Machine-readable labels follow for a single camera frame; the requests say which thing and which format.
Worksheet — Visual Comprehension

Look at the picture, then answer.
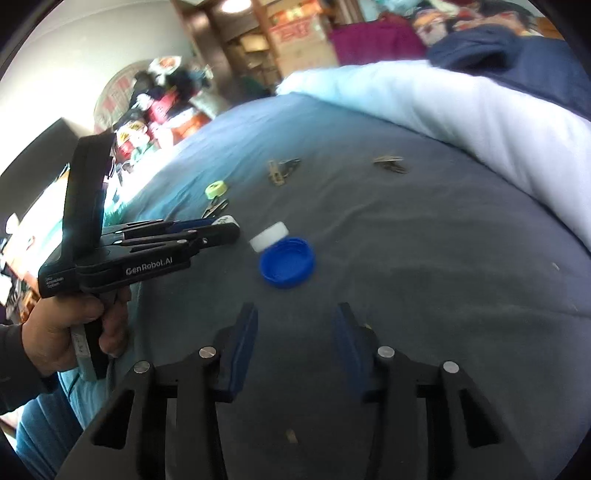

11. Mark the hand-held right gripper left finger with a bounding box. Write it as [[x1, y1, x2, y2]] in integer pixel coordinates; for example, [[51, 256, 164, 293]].
[[54, 302, 259, 480]]

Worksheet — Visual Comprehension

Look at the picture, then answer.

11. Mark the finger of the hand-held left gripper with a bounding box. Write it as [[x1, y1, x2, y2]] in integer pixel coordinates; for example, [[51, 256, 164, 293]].
[[99, 225, 241, 254], [102, 218, 218, 240]]

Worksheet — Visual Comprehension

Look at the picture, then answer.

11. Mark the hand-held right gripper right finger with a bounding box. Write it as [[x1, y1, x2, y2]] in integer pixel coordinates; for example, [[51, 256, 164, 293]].
[[335, 302, 539, 480]]

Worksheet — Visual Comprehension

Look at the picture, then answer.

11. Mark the large white bottle cap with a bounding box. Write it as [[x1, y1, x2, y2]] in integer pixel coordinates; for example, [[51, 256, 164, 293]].
[[249, 222, 289, 253]]

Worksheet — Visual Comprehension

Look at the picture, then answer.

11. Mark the blue bottle cap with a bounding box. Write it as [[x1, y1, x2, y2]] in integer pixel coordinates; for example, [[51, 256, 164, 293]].
[[259, 237, 317, 289]]

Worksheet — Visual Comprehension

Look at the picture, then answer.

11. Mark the person's left forearm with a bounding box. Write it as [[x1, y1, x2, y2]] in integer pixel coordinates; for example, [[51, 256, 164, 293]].
[[0, 323, 58, 416]]

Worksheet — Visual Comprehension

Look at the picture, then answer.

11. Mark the person's left hand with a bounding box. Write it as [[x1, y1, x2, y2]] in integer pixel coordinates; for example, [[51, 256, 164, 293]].
[[21, 295, 132, 377]]

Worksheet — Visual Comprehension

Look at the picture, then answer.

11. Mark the blue-grey bed blanket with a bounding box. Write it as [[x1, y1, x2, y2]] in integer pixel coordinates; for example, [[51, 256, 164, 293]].
[[60, 92, 591, 480]]

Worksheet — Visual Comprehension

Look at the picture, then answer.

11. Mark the pile of snack packets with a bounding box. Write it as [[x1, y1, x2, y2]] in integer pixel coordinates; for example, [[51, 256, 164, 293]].
[[111, 55, 218, 158]]

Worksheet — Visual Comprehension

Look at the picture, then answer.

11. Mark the black cabinet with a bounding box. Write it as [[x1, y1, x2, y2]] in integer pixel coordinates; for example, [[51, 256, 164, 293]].
[[0, 117, 84, 222]]

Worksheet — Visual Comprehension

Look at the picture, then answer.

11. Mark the round striped woven board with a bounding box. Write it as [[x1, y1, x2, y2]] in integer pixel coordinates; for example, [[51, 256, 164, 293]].
[[95, 60, 153, 130]]

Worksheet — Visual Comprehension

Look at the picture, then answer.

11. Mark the person's leg in jeans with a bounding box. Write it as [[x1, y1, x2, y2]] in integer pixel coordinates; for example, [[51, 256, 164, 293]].
[[16, 374, 121, 467]]

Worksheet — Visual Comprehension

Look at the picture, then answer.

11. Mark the wooden wardrobe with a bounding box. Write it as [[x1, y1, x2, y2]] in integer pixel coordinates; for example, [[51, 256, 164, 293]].
[[173, 0, 278, 100]]

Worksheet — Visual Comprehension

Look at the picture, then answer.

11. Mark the metal clip far right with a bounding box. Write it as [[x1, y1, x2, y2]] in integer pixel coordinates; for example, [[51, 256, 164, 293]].
[[372, 155, 409, 175]]

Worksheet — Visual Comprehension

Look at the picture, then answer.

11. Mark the cardboard box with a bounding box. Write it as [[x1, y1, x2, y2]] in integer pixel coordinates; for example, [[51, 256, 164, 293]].
[[268, 9, 340, 77]]

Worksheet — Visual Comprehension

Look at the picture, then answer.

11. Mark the magenta bag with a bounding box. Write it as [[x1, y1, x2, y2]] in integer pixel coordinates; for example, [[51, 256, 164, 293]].
[[329, 14, 428, 68]]

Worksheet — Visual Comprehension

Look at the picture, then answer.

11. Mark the light blue quilt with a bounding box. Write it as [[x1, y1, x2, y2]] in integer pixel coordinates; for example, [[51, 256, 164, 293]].
[[276, 60, 591, 254]]

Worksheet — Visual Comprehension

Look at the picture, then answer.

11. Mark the pile of colourful clothes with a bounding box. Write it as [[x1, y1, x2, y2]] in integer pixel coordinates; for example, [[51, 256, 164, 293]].
[[411, 0, 550, 42]]

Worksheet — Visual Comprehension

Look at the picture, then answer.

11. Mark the navy quilt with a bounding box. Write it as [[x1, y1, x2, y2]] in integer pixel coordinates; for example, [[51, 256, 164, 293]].
[[427, 24, 591, 121]]

